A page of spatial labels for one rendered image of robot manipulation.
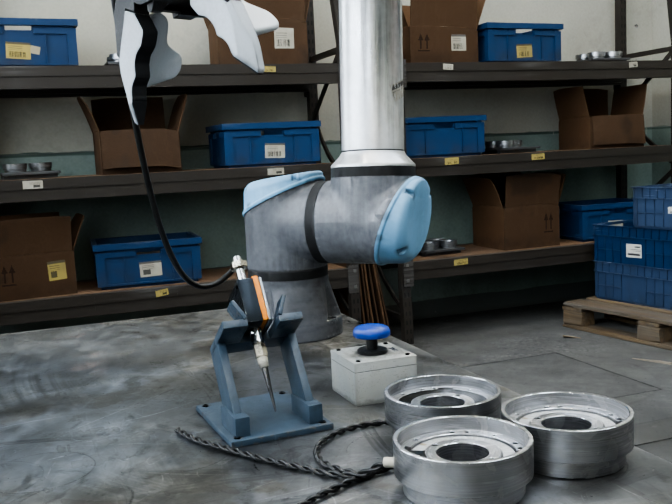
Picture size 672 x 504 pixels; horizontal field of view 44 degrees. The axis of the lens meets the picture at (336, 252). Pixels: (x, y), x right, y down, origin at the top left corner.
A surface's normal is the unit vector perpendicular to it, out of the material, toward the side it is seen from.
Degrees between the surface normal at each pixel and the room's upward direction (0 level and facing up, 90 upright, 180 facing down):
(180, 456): 0
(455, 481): 90
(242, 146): 90
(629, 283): 90
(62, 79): 90
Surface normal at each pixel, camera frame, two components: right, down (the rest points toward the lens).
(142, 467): -0.05, -0.99
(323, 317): 0.66, -0.25
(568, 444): -0.24, 0.13
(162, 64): 0.79, 0.38
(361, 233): -0.40, 0.32
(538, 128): 0.36, 0.09
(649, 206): -0.87, 0.10
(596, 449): 0.15, 0.11
